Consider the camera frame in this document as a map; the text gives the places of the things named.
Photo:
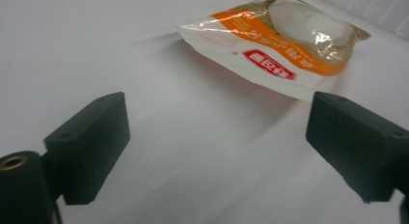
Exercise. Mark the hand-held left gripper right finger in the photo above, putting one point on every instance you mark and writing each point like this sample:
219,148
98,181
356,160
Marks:
357,146

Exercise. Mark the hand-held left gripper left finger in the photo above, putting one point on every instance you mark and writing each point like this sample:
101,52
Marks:
90,146

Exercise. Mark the orange and white food packet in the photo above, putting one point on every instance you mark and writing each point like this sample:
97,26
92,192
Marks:
283,47

